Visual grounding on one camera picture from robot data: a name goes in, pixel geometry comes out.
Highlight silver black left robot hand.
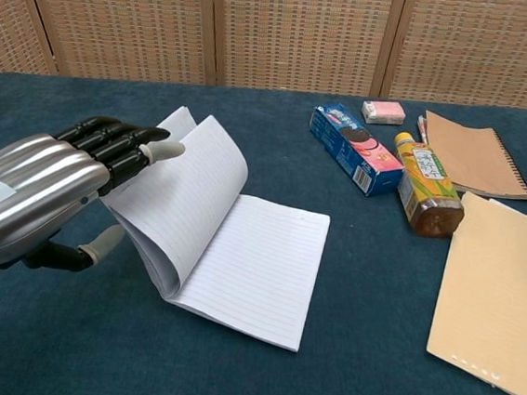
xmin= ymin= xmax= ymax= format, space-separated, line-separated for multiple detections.
xmin=0 ymin=106 xmax=189 ymax=295

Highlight white lined paper notebook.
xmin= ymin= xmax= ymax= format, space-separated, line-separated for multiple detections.
xmin=86 ymin=98 xmax=341 ymax=356

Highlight brown spiral notebook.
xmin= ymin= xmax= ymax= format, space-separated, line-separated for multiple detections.
xmin=416 ymin=110 xmax=527 ymax=203

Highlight dark blue felt table cover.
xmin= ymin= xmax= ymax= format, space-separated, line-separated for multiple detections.
xmin=0 ymin=59 xmax=527 ymax=395

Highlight woven bamboo folding screen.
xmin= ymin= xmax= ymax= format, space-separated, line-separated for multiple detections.
xmin=0 ymin=0 xmax=527 ymax=135

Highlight blue cookie box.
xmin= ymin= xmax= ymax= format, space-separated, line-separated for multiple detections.
xmin=303 ymin=99 xmax=411 ymax=202

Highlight pink tissue pack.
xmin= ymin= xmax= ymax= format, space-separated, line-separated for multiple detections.
xmin=360 ymin=98 xmax=408 ymax=128

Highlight yellow-label tea bottle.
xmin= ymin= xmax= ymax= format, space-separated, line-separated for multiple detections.
xmin=384 ymin=130 xmax=473 ymax=241

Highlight beige loose-leaf folder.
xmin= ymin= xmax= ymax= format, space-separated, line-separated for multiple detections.
xmin=421 ymin=189 xmax=527 ymax=395

